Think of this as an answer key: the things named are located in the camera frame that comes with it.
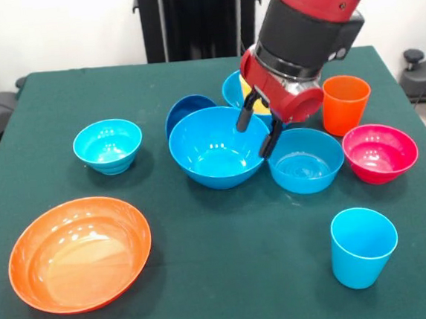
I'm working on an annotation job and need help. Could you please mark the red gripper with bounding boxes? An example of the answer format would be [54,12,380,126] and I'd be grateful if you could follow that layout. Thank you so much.
[229,39,330,162]

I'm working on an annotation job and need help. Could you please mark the yellow plastic cup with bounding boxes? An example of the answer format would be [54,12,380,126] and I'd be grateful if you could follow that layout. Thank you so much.
[239,72,274,119]

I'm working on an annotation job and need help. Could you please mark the large blue plastic bowl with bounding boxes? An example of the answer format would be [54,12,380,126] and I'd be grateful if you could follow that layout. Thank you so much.
[164,101,277,194]
[219,66,289,135]

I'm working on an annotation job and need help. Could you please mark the blue flat-bottomed ringed bowl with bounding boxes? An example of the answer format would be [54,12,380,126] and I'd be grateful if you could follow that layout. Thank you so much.
[265,123,348,198]

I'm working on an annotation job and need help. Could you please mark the dark blue plastic bowl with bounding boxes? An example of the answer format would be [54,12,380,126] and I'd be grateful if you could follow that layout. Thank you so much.
[162,93,222,141]

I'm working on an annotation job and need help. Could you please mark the orange plastic cup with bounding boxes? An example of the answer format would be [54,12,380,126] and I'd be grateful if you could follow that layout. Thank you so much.
[318,73,375,138]

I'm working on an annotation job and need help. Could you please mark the pink plastic bowl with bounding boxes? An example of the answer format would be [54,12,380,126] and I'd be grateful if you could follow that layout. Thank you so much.
[340,120,422,188]

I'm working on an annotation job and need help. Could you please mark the small cyan plastic bowl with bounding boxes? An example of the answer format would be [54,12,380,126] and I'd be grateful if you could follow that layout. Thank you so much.
[70,116,146,179]

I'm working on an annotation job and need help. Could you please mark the light blue plastic cup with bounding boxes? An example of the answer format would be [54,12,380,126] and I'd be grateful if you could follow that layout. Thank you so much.
[326,204,403,292]

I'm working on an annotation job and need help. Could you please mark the dark green tablecloth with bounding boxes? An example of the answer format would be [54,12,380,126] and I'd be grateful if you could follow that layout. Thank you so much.
[0,38,426,319]

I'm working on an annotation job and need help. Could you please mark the large orange plastic bowl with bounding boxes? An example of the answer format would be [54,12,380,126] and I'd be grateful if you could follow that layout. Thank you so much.
[2,191,158,319]

